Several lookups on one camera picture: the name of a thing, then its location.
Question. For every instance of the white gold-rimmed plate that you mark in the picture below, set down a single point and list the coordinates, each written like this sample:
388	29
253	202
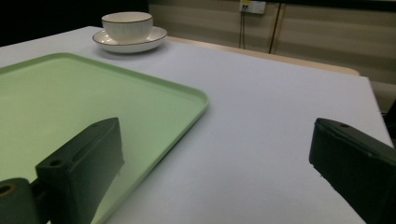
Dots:
130	46

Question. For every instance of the white ribbed bowl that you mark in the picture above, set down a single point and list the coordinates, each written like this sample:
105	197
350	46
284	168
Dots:
127	26

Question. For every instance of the dark thin pole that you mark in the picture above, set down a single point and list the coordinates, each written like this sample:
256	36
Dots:
276	28

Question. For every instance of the light green plastic tray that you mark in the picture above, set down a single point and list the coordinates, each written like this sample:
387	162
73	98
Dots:
77	99

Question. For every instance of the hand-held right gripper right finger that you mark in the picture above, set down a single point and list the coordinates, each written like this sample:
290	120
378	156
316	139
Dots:
358	161

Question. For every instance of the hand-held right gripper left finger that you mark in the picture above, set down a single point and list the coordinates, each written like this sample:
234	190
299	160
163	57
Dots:
84	161

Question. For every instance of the white wall socket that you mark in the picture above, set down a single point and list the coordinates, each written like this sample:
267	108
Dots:
252	6

